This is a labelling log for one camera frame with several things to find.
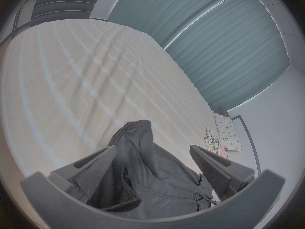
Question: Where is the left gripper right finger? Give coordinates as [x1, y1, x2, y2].
[189, 145, 255, 201]

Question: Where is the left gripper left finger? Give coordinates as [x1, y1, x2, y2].
[50, 145, 117, 201]

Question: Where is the black T-shirt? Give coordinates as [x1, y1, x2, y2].
[87, 119, 215, 220]

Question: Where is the bed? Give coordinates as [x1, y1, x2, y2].
[0, 19, 262, 202]

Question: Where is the white printed pyjama garment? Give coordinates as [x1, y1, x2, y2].
[203, 127, 221, 156]

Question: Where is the white printed pillow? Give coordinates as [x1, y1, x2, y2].
[214, 112, 243, 152]

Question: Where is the blue-green curtain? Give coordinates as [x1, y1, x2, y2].
[107, 0, 249, 50]
[164, 0, 291, 111]

